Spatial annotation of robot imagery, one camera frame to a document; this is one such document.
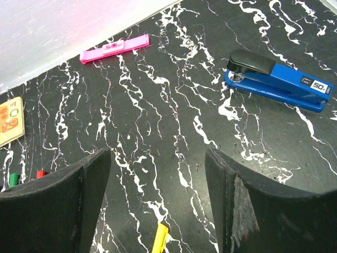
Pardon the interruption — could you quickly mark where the pink plastic clip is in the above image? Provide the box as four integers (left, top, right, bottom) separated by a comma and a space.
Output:
80, 34, 150, 64

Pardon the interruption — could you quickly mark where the yellow pen cap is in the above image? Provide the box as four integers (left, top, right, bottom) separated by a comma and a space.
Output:
152, 223, 169, 253

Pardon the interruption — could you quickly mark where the green-tipped white pen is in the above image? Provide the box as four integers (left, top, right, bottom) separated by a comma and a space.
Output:
9, 173, 21, 187

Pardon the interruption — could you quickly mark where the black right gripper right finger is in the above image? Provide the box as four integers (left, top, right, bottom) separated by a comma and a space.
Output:
205, 148, 336, 252

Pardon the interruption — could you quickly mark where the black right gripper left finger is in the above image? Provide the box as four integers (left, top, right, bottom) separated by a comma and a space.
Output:
1, 148, 111, 252

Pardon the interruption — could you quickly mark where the blue clamp tool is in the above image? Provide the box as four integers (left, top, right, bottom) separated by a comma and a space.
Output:
224, 49, 334, 112

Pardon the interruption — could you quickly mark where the red-tipped white pen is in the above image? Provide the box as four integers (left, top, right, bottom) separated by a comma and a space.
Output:
36, 170, 47, 179

